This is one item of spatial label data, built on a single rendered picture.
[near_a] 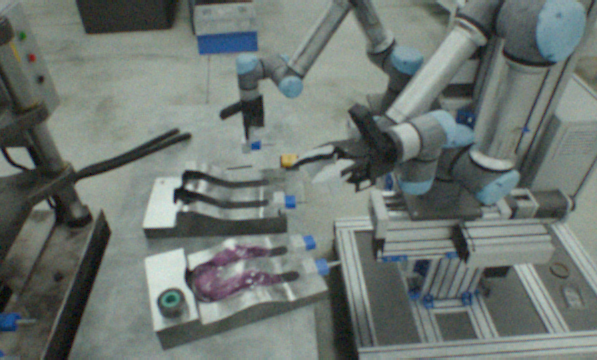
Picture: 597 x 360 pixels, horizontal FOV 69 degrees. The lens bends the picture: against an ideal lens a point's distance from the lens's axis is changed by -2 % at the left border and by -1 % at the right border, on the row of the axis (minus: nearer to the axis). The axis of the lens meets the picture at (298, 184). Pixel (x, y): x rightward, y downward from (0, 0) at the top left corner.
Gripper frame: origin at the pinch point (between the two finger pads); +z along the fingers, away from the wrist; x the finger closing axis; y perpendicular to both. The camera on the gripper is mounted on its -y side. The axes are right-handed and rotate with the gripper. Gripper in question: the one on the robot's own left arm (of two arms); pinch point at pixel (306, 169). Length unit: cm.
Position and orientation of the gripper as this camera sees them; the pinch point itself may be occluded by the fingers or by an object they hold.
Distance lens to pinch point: 81.8
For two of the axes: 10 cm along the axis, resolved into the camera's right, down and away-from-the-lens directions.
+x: -5.0, -4.7, 7.3
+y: 0.7, 8.1, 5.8
